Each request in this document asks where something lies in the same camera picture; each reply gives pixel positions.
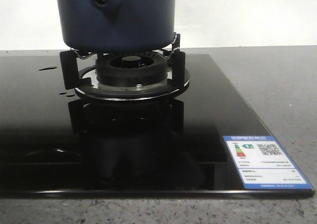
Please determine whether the dark blue cooking pot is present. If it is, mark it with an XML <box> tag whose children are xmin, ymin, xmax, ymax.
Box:
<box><xmin>57</xmin><ymin>0</ymin><xmax>175</xmax><ymax>53</ymax></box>

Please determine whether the black metal pot support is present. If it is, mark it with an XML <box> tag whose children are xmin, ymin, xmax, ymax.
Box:
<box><xmin>59</xmin><ymin>33</ymin><xmax>190</xmax><ymax>102</ymax></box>

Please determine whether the black round gas burner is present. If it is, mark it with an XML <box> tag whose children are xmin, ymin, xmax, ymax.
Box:
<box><xmin>95</xmin><ymin>52</ymin><xmax>167</xmax><ymax>87</ymax></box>

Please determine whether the black glass gas stove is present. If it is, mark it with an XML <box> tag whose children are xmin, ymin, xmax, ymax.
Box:
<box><xmin>0</xmin><ymin>55</ymin><xmax>315</xmax><ymax>199</ymax></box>

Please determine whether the blue energy rating sticker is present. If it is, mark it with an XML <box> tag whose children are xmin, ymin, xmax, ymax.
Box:
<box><xmin>223</xmin><ymin>135</ymin><xmax>314</xmax><ymax>190</ymax></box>

